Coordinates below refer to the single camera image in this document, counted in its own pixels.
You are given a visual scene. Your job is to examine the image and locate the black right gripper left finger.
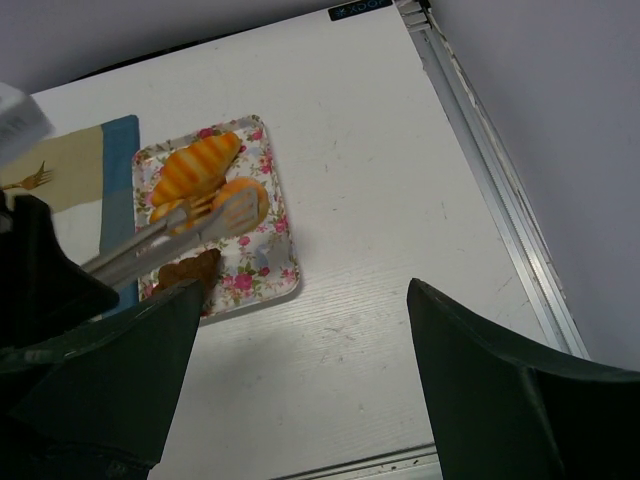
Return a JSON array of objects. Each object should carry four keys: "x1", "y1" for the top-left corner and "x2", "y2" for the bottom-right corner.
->
[{"x1": 1, "y1": 280, "x2": 204, "y2": 479}]

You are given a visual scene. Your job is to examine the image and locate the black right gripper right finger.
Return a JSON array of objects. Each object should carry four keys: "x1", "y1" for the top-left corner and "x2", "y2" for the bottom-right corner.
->
[{"x1": 407, "y1": 279, "x2": 639, "y2": 479}]

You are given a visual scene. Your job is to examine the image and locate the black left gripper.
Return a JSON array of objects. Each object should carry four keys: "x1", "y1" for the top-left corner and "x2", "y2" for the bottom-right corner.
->
[{"x1": 1, "y1": 195, "x2": 119, "y2": 348}]

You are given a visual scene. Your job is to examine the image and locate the metal serving tongs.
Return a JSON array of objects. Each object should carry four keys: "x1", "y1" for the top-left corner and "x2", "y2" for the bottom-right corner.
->
[{"x1": 82, "y1": 187, "x2": 259, "y2": 290}]

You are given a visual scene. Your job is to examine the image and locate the round orange bun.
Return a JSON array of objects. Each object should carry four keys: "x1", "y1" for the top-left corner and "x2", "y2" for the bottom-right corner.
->
[{"x1": 211, "y1": 177, "x2": 270, "y2": 236}]

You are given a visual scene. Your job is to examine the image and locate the gold fork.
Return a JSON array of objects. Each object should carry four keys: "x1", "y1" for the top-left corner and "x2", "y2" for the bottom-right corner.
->
[{"x1": 1, "y1": 163, "x2": 53, "y2": 191}]

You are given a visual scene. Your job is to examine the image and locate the blue beige placemat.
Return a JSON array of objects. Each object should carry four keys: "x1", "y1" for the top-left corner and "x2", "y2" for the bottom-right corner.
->
[{"x1": 0, "y1": 114, "x2": 142, "y2": 306}]

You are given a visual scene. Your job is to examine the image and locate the striped orange croissant lower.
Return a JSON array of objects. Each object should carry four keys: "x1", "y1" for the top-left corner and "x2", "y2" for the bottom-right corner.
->
[{"x1": 149, "y1": 196, "x2": 212, "y2": 236}]

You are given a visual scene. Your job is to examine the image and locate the striped orange croissant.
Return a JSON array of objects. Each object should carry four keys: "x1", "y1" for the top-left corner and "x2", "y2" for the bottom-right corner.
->
[
  {"x1": 151, "y1": 132, "x2": 242, "y2": 206},
  {"x1": 149, "y1": 196, "x2": 212, "y2": 236}
]

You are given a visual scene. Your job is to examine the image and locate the brown chocolate pastry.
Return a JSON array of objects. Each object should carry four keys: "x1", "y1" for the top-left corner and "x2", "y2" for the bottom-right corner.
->
[{"x1": 151, "y1": 249, "x2": 221, "y2": 296}]

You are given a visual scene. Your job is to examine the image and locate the striped orange croissant upper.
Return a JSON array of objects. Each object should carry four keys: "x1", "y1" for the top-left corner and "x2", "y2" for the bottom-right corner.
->
[{"x1": 151, "y1": 132, "x2": 242, "y2": 206}]

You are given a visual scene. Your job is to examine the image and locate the floral rectangular tray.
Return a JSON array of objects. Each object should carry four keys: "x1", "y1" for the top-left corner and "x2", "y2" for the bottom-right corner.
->
[{"x1": 133, "y1": 115, "x2": 299, "y2": 318}]

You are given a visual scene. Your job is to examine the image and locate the blue table label right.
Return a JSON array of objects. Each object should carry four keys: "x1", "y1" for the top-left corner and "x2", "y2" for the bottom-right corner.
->
[{"x1": 328, "y1": 0, "x2": 394, "y2": 21}]

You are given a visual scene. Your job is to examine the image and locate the aluminium front rail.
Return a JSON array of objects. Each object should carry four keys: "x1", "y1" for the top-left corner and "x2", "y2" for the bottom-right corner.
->
[{"x1": 281, "y1": 443, "x2": 443, "y2": 480}]

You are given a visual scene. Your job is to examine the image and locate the aluminium side rail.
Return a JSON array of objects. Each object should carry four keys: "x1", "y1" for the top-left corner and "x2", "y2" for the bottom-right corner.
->
[{"x1": 396, "y1": 1, "x2": 590, "y2": 360}]

